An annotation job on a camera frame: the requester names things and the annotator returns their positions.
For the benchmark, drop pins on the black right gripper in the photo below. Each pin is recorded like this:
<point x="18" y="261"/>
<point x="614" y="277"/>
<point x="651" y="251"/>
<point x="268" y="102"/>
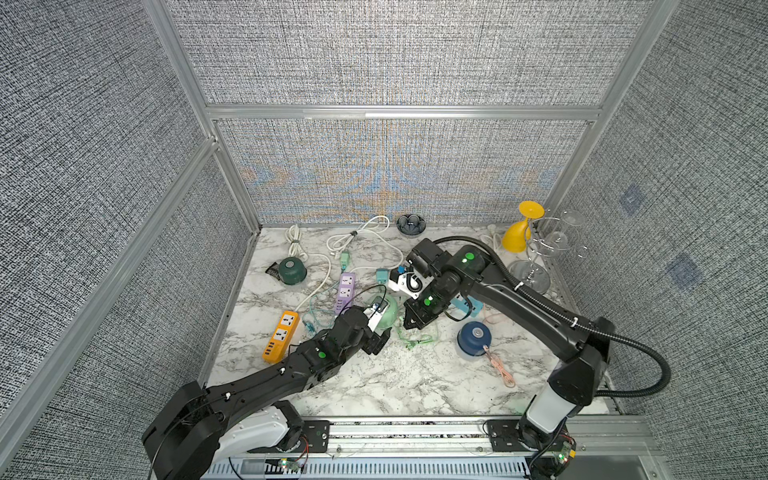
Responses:
<point x="420" y="318"/>

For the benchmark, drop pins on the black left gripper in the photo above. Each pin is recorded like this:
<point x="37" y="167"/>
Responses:
<point x="376" y="341"/>

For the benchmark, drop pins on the light green meat grinder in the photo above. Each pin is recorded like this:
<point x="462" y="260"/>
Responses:
<point x="391" y="313"/>

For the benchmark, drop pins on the teal usb adapter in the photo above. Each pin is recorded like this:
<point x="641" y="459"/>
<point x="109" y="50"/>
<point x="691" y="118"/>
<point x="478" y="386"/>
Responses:
<point x="382" y="276"/>

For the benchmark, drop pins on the teal power strip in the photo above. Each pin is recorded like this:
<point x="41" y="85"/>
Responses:
<point x="465" y="308"/>

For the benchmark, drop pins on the navy blue meat grinder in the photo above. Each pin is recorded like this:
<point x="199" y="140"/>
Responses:
<point x="472" y="340"/>

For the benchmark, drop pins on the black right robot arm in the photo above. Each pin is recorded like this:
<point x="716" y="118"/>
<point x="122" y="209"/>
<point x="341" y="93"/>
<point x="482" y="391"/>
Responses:
<point x="582" y="346"/>

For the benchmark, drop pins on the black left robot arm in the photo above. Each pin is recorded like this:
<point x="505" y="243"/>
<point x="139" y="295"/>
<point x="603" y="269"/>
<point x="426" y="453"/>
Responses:
<point x="199" y="427"/>

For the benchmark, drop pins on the dark green meat grinder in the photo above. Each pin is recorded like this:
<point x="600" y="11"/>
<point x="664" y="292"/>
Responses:
<point x="289" y="271"/>

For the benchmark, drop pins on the purple power strip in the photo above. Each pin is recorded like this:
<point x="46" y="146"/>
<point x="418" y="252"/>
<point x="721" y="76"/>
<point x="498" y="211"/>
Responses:
<point x="345" y="292"/>

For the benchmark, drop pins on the black grinder blade lid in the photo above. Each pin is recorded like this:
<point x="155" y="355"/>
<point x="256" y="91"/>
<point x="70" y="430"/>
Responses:
<point x="411" y="225"/>

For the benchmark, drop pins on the orange power strip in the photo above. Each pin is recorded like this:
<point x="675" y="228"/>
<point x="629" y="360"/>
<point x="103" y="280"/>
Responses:
<point x="278" y="344"/>

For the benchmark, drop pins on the yellow plastic goblet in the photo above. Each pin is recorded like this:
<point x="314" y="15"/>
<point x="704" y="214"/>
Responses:
<point x="516" y="236"/>

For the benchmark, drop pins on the clear wine glass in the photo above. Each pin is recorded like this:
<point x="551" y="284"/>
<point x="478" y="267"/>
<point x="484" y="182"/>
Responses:
<point x="556" y="242"/>

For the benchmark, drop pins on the green usb wall adapter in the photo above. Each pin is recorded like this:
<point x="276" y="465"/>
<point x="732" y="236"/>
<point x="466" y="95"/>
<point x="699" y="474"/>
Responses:
<point x="344" y="259"/>

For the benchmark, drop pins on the chrome wire glass rack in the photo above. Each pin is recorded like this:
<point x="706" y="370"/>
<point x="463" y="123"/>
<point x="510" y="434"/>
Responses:
<point x="534" y="271"/>

